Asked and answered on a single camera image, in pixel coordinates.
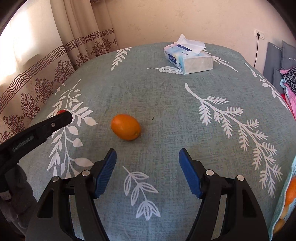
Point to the pink blanket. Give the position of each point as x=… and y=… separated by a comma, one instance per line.
x=288, y=92

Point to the light blue plastic basket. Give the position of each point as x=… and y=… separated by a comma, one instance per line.
x=281, y=201

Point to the small red tomato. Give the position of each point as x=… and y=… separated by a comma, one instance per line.
x=60, y=112

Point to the grey upholstered bed headboard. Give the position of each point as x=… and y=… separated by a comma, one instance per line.
x=272, y=66

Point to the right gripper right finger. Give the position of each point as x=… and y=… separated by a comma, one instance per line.
x=229, y=209

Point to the beige patterned curtain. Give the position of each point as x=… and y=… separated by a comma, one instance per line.
x=41, y=46

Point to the teal leaf-pattern tablecloth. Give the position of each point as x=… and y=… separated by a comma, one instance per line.
x=230, y=118

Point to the white wall socket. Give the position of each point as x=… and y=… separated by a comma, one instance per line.
x=259, y=34

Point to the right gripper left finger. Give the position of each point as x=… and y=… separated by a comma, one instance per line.
x=52, y=220

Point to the tissue pack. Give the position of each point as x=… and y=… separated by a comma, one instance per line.
x=188, y=56

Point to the large orange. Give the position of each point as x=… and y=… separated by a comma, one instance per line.
x=291, y=192

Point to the grey cushion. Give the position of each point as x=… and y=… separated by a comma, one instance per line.
x=288, y=56

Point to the grey gloved left hand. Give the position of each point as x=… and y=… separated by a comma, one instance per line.
x=17, y=200

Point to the oval orange kumquat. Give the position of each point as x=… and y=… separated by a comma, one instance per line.
x=126, y=127

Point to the leopard print cloth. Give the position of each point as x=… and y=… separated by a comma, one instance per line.
x=290, y=78

